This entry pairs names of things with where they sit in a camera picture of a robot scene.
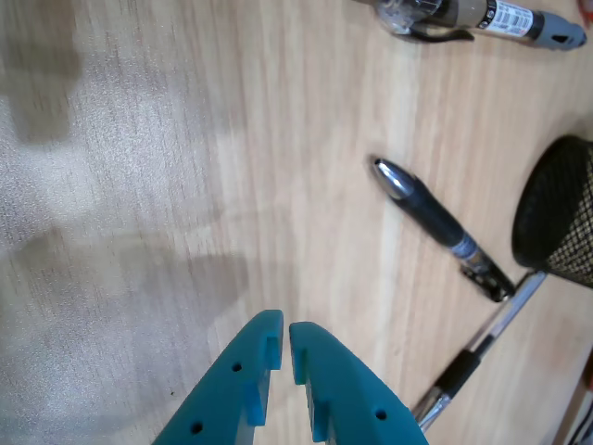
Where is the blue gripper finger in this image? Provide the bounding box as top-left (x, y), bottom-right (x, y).
top-left (288, 321), bottom-right (431, 445)
top-left (151, 309), bottom-right (284, 445)

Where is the black pen with chrome tip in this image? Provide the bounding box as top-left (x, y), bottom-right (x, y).
top-left (369, 155), bottom-right (516, 303)

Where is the clear pen with grey grip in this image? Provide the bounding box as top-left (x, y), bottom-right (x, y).
top-left (372, 0), bottom-right (588, 51)

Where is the clear pen with black grip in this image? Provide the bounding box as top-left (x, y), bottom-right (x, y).
top-left (411, 271), bottom-right (548, 432)

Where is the black mesh pen holder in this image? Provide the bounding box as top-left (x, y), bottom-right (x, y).
top-left (511, 133), bottom-right (593, 291)

